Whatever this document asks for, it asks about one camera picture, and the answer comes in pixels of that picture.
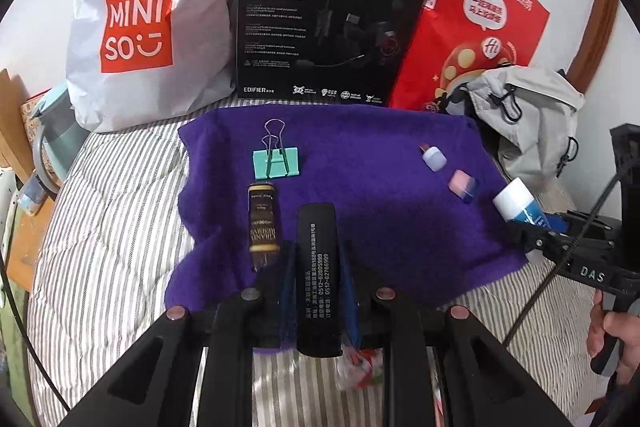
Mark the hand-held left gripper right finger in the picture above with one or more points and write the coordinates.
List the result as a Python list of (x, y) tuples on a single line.
[(350, 307)]

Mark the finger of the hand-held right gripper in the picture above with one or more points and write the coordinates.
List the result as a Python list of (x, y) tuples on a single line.
[(590, 224), (537, 239)]

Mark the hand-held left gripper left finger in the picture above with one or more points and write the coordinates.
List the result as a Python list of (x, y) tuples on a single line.
[(287, 297)]

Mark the black rectangular box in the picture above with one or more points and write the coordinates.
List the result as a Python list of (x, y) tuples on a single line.
[(317, 282)]

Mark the blue and white bottle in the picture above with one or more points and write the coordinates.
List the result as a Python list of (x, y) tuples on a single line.
[(515, 204)]

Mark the small brown bottle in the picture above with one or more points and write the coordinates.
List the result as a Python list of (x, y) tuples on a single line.
[(262, 227)]

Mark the pink and blue eraser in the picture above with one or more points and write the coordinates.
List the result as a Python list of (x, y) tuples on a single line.
[(462, 184)]

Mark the small white bottle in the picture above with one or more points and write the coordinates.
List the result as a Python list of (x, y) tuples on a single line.
[(435, 159)]

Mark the green binder clip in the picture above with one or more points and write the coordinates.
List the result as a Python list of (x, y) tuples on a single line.
[(275, 164)]

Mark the person's right hand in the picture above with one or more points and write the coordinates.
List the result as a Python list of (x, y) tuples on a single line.
[(595, 332)]

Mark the crumpled clear plastic wrapper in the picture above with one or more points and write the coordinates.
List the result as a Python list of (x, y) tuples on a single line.
[(357, 372)]

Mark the purple towel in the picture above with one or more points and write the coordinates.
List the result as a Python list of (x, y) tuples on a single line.
[(375, 217)]

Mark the red paper bag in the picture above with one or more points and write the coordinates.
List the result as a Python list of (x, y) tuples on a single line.
[(450, 47)]

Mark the white plastic shopping bag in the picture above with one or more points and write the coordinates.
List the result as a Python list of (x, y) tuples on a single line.
[(200, 57)]

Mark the black headset box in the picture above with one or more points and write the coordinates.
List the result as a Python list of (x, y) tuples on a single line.
[(300, 32)]

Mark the teal kettle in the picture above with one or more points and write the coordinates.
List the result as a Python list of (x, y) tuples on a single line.
[(60, 122)]

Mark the patterned box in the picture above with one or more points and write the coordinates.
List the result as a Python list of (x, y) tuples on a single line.
[(32, 109)]

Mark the wooden door frame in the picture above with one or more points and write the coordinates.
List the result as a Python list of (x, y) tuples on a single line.
[(595, 37)]

